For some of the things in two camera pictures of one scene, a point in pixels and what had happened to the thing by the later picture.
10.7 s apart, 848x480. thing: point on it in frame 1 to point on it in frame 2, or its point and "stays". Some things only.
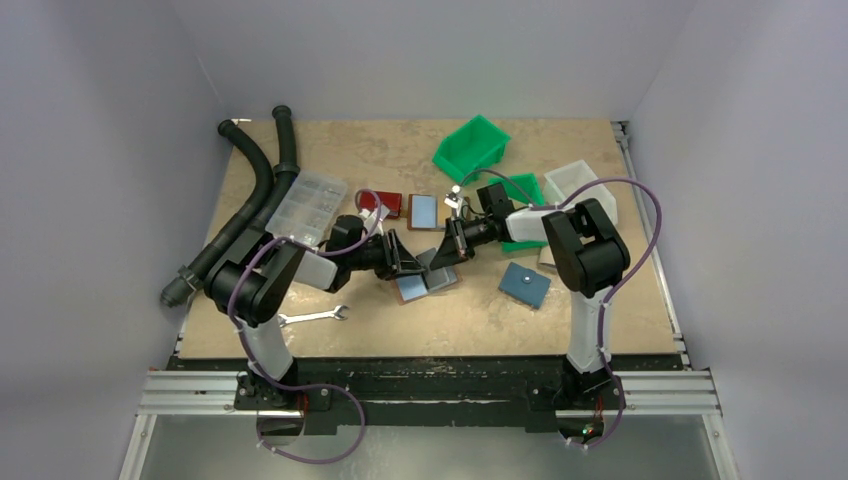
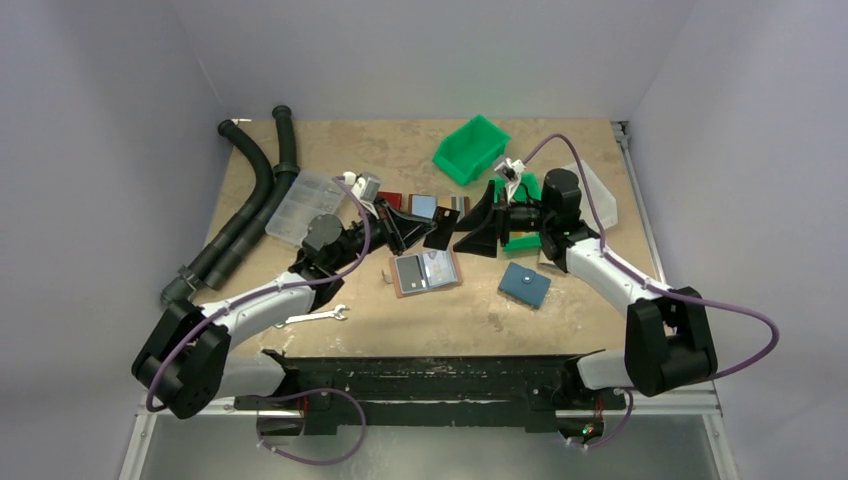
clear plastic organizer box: [308, 209] stays
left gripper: [392, 254] to [390, 225]
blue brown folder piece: [415, 286] stays
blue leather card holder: [525, 285] stays
